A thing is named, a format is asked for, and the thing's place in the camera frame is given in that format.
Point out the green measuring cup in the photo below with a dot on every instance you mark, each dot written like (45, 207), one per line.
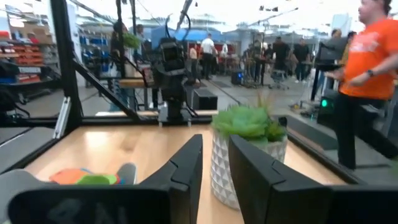
(93, 180)

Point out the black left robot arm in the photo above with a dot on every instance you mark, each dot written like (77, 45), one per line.
(174, 90)

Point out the silver metal bracket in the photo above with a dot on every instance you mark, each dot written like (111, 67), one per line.
(62, 116)

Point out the shelf with red boxes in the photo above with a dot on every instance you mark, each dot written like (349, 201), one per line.
(25, 56)

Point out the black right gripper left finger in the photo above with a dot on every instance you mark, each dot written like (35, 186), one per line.
(186, 174)

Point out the person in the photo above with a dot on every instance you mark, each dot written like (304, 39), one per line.
(363, 62)
(281, 54)
(335, 34)
(207, 56)
(301, 59)

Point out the orange measuring cup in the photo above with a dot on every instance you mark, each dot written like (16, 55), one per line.
(68, 175)

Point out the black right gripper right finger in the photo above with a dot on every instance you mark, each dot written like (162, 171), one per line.
(264, 186)

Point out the green succulent in white pot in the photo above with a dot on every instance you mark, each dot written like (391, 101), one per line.
(242, 121)

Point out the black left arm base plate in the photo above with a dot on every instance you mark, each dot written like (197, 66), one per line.
(175, 119)

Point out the black aluminium table frame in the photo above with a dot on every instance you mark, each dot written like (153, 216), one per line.
(66, 62)

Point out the black speaker box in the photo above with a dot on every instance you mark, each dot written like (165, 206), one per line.
(237, 77)

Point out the black monitor on stand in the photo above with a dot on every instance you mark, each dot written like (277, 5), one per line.
(329, 53)

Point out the black box with green light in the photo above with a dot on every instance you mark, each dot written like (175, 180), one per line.
(325, 107)

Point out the wooden background table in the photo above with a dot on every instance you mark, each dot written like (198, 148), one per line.
(133, 83)

